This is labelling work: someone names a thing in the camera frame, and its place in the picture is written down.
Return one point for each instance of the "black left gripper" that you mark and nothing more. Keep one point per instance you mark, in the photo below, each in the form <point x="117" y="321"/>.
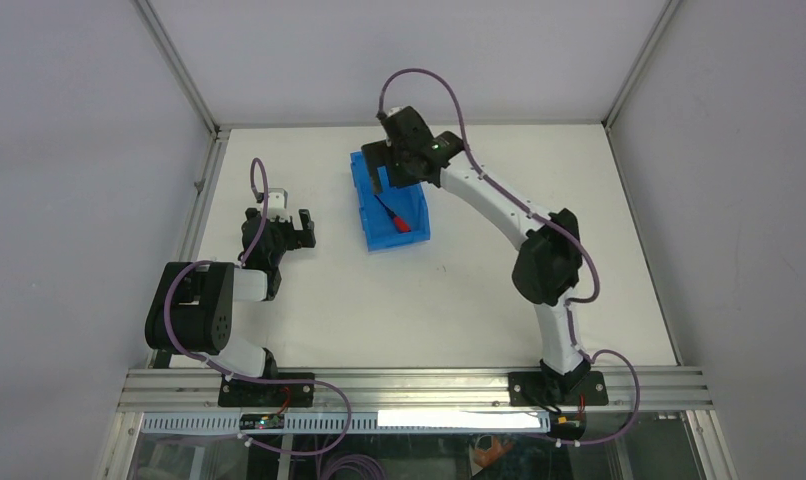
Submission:
<point x="297" y="238"/>

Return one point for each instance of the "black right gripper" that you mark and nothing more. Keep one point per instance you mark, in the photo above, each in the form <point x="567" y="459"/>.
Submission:
<point x="380" y="153"/>

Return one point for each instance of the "red handled screwdriver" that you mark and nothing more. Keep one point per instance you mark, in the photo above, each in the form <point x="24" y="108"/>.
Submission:
<point x="399" y="223"/>

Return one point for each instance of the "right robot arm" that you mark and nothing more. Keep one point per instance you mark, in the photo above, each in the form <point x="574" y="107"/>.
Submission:
<point x="549" y="258"/>

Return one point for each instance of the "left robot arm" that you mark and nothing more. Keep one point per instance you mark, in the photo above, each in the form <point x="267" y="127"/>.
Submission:
<point x="191" y="312"/>

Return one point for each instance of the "blue plastic bin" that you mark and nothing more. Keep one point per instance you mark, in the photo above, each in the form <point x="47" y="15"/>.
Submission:
<point x="409" y="202"/>

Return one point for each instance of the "orange object under table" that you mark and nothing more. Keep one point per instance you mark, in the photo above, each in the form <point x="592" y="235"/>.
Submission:
<point x="487" y="449"/>

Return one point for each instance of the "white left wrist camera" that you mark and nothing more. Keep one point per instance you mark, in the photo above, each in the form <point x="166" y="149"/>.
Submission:
<point x="275" y="206"/>

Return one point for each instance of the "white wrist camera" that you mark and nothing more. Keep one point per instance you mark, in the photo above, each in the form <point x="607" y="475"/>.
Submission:
<point x="394" y="110"/>
<point x="275" y="206"/>

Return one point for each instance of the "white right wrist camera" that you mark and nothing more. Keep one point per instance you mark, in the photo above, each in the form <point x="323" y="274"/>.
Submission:
<point x="394" y="110"/>

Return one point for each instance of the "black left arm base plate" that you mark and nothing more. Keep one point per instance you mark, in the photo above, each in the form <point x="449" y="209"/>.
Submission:
<point x="297" y="391"/>

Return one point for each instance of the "white slotted cable duct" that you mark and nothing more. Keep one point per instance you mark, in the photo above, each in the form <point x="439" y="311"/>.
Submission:
<point x="381" y="422"/>

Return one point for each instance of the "aluminium front rail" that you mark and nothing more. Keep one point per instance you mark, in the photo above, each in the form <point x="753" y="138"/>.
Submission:
<point x="651" y="389"/>

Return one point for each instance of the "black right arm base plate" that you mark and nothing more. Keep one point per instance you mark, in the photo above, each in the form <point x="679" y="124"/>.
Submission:
<point x="531" y="388"/>

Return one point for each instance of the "aluminium left frame post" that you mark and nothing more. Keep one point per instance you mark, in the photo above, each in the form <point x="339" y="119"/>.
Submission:
<point x="174" y="62"/>

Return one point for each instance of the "aluminium frame post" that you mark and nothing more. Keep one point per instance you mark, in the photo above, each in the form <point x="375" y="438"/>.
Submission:
<point x="174" y="62"/>
<point x="648" y="48"/>

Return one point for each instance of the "aluminium right frame post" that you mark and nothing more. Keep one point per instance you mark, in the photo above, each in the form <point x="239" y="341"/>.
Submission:
<point x="648" y="48"/>

